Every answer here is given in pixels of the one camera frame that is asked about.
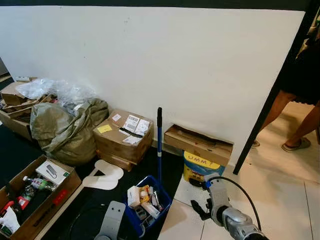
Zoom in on long brown cardboard box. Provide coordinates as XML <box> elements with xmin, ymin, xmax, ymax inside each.
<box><xmin>164</xmin><ymin>124</ymin><xmax>234</xmax><ymax>167</ymax></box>

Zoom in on small white box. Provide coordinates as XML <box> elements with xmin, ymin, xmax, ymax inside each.
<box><xmin>127</xmin><ymin>186</ymin><xmax>141</xmax><ymax>208</ymax></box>

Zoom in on white product box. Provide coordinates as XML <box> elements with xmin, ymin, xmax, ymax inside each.
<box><xmin>35</xmin><ymin>160</ymin><xmax>71</xmax><ymax>186</ymax></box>

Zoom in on large dark floor mat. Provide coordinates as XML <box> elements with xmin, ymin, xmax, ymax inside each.
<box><xmin>0</xmin><ymin>80</ymin><xmax>186</xmax><ymax>240</ymax></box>

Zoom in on yellow sticky note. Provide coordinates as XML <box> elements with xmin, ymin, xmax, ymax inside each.
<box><xmin>96</xmin><ymin>124</ymin><xmax>113</xmax><ymax>134</ymax></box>

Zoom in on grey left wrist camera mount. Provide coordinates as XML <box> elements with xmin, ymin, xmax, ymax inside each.
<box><xmin>95</xmin><ymin>201</ymin><xmax>127</xmax><ymax>240</ymax></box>

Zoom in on olive green sack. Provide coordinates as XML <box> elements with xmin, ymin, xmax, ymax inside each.
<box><xmin>30</xmin><ymin>97</ymin><xmax>110</xmax><ymax>167</ymax></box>

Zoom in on person in black shorts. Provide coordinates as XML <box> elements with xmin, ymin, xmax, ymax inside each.
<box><xmin>252</xmin><ymin>10</ymin><xmax>320</xmax><ymax>153</ymax></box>

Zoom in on clear plastic bags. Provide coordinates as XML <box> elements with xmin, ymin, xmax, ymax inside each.
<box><xmin>15</xmin><ymin>77</ymin><xmax>96</xmax><ymax>108</ymax></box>

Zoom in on cardboard box of scraps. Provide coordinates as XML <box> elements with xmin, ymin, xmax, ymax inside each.
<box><xmin>0</xmin><ymin>92</ymin><xmax>56</xmax><ymax>141</ymax></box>

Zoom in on labelled closed cardboard box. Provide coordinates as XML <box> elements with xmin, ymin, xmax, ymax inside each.
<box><xmin>93</xmin><ymin>109</ymin><xmax>154</xmax><ymax>165</ymax></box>

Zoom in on small brown cardboard box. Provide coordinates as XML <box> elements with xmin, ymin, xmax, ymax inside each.
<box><xmin>0</xmin><ymin>80</ymin><xmax>36</xmax><ymax>106</ymax></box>

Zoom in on black wall edge trim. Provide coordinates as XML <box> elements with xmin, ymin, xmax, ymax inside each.
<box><xmin>232</xmin><ymin>0</ymin><xmax>320</xmax><ymax>176</ymax></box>

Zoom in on red and black tool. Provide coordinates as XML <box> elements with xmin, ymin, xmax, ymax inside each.
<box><xmin>1</xmin><ymin>196</ymin><xmax>30</xmax><ymax>213</ymax></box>

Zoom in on white shoe insole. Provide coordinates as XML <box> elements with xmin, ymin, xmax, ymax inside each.
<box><xmin>82</xmin><ymin>174</ymin><xmax>119</xmax><ymax>191</ymax></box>
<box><xmin>94</xmin><ymin>160</ymin><xmax>125</xmax><ymax>181</ymax></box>

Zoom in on yellow snack wrapper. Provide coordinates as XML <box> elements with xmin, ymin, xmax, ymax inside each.
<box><xmin>139</xmin><ymin>185</ymin><xmax>152</xmax><ymax>203</ymax></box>

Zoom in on blue long handled dustpan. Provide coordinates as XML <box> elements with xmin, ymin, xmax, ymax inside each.
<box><xmin>122</xmin><ymin>107</ymin><xmax>173</xmax><ymax>237</ymax></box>

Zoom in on yellow and blue bag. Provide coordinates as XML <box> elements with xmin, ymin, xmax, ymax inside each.
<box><xmin>182</xmin><ymin>151</ymin><xmax>226</xmax><ymax>188</ymax></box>

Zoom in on open brown cardboard box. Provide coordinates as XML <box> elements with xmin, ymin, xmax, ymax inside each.
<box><xmin>0</xmin><ymin>155</ymin><xmax>82</xmax><ymax>240</ymax></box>

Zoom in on clear plastic bottle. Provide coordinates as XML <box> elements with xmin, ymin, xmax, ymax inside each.
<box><xmin>22</xmin><ymin>176</ymin><xmax>57</xmax><ymax>192</ymax></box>

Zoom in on white plastic tube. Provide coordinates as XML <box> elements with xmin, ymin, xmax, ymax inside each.
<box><xmin>146</xmin><ymin>200</ymin><xmax>162</xmax><ymax>219</ymax></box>

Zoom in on white crumpled bag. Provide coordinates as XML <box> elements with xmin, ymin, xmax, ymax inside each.
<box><xmin>0</xmin><ymin>206</ymin><xmax>21</xmax><ymax>236</ymax></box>

